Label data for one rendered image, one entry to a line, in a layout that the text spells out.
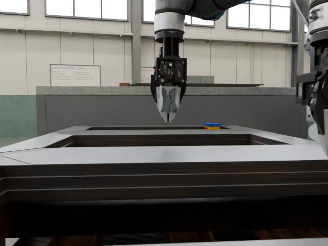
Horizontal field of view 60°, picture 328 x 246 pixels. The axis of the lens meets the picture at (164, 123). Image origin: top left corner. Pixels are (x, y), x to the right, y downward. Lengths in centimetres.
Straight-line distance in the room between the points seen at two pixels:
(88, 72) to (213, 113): 833
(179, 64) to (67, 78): 897
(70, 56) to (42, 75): 102
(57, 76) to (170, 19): 900
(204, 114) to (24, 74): 873
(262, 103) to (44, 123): 104
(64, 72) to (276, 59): 754
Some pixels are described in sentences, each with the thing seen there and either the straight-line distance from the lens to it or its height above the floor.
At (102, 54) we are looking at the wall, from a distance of 966.
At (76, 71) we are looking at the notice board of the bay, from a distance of 958.
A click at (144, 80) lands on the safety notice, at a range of 964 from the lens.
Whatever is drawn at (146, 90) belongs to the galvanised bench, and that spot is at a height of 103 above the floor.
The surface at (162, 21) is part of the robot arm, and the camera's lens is 70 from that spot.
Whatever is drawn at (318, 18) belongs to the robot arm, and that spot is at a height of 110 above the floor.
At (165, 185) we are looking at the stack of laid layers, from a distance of 46.
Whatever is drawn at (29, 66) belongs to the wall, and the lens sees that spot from 983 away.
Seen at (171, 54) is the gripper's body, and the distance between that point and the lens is 67.
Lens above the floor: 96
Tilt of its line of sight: 3 degrees down
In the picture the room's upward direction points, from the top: straight up
